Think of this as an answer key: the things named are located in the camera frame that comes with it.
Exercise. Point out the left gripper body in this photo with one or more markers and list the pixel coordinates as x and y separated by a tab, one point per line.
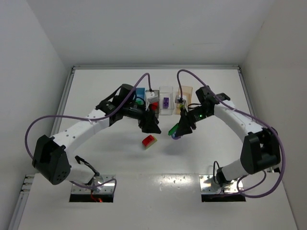
146	119

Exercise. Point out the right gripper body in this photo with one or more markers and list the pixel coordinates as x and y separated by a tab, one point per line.
187	120

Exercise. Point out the green lego stack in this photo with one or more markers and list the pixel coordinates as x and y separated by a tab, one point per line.
172	130

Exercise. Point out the red and green lego block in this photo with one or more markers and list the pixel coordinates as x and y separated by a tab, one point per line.
153	106

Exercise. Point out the green lego plate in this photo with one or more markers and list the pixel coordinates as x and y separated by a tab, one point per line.
139	102

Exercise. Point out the purple lego brick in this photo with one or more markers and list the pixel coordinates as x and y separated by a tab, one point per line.
165	102

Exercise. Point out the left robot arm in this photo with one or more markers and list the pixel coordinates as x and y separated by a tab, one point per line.
54	156

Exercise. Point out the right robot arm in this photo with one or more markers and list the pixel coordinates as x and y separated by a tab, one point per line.
260	146

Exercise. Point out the dark grey container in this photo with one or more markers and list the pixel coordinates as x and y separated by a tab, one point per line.
158	110

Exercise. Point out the blue container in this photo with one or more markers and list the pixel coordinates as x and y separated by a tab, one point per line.
140	93

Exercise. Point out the amber container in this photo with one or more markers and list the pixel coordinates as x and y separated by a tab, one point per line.
187	96

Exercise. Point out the clear container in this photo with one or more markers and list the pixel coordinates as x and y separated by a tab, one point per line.
166	91

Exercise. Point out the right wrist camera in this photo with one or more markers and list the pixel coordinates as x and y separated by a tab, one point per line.
181	100

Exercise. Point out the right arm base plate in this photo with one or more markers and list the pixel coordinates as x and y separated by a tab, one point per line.
209	187

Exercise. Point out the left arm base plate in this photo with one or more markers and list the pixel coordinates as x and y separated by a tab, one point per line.
105	184

